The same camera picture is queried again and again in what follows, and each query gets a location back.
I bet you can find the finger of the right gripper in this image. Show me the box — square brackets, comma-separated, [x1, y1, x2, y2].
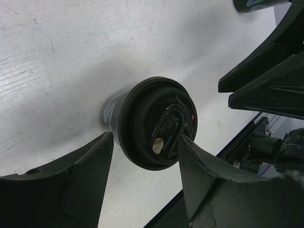
[228, 52, 304, 120]
[218, 0, 304, 93]

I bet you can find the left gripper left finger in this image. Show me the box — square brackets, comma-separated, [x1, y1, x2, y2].
[0, 132, 114, 228]

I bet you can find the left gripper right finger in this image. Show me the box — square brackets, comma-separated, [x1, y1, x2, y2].
[178, 135, 304, 228]

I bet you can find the black coffee cup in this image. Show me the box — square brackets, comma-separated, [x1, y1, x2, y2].
[233, 0, 293, 13]
[101, 92, 127, 145]

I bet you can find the black cup lid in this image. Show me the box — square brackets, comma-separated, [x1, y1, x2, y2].
[117, 76, 198, 171]

